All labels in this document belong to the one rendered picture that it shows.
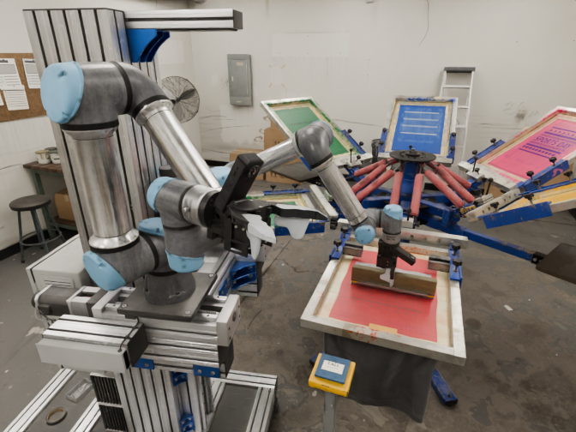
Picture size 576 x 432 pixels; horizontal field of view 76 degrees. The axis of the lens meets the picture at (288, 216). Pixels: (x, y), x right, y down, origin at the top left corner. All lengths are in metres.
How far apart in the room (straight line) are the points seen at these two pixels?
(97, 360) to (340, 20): 5.44
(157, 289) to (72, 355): 0.30
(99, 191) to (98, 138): 0.12
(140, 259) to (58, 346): 0.38
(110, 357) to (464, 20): 5.47
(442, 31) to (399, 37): 0.55
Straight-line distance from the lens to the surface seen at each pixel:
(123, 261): 1.00
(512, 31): 5.88
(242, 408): 2.21
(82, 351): 1.23
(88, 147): 0.92
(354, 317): 1.56
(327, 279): 1.70
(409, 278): 1.68
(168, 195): 0.73
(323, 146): 1.35
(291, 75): 6.19
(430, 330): 1.58
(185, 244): 0.77
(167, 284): 1.12
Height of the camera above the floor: 1.92
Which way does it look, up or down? 24 degrees down
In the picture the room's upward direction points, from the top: straight up
